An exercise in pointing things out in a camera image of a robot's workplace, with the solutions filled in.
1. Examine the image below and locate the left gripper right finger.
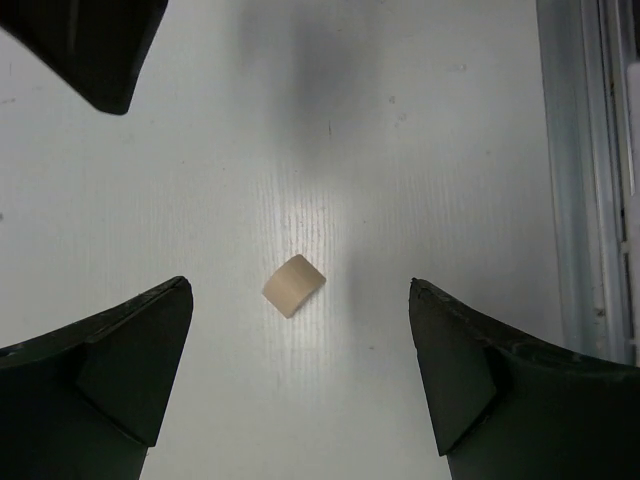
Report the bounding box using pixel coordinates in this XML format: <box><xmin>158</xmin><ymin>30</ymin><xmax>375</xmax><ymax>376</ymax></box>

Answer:
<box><xmin>409</xmin><ymin>279</ymin><xmax>639</xmax><ymax>479</ymax></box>

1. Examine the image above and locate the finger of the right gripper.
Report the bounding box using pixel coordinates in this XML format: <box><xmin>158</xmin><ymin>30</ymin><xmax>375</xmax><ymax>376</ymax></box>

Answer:
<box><xmin>1</xmin><ymin>0</ymin><xmax>168</xmax><ymax>115</ymax></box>

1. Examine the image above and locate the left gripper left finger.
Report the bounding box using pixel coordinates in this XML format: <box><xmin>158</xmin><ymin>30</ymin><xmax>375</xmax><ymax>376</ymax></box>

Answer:
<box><xmin>1</xmin><ymin>276</ymin><xmax>193</xmax><ymax>479</ymax></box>

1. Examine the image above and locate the small light wood block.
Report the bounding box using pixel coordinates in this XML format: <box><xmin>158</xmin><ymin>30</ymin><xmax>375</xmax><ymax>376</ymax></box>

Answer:
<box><xmin>262</xmin><ymin>254</ymin><xmax>326</xmax><ymax>319</ymax></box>

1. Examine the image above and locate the aluminium front rail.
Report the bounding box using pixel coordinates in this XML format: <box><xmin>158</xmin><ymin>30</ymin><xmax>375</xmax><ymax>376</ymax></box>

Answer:
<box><xmin>536</xmin><ymin>1</ymin><xmax>639</xmax><ymax>365</ymax></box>

